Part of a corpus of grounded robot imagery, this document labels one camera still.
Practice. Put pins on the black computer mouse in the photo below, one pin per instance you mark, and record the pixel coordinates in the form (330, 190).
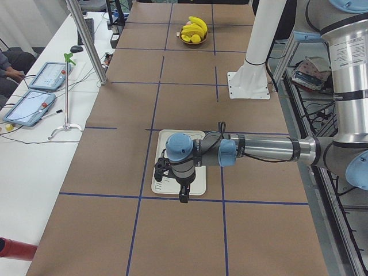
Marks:
(76, 49)

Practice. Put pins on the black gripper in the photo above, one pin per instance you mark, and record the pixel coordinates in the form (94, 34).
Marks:
(184, 181)

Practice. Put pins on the teach pendant far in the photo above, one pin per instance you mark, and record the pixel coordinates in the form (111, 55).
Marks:
(50, 77)

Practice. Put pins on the aluminium frame post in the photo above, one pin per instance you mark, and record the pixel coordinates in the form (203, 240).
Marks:
(77, 16)

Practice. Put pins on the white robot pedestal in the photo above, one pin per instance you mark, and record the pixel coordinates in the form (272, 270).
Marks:
(250, 80)

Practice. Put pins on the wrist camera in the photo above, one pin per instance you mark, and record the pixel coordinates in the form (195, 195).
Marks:
(163, 169)

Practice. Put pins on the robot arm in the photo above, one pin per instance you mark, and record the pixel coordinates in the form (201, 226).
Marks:
(343, 25)

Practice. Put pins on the red cylinder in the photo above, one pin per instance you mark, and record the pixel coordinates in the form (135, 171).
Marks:
(17, 250)

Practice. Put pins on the stack of cloths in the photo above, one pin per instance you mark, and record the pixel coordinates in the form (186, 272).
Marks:
(311, 73)

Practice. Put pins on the metal stand green clip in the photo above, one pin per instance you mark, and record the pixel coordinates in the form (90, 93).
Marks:
(67, 126)

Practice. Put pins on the teach pendant near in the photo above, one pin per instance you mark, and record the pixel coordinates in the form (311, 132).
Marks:
(30, 108)

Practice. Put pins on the seated person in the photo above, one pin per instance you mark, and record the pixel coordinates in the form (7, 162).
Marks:
(14, 67)

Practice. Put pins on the yellow banana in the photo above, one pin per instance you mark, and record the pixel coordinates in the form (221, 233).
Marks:
(190, 30)
(199, 22)

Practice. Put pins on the black power box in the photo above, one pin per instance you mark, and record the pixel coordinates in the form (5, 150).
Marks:
(116, 33)

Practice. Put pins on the wicker fruit basket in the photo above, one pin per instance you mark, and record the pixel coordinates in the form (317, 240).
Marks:
(192, 40)

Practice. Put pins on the teach pendant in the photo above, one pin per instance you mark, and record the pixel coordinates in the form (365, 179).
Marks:
(30, 108)
(50, 77)

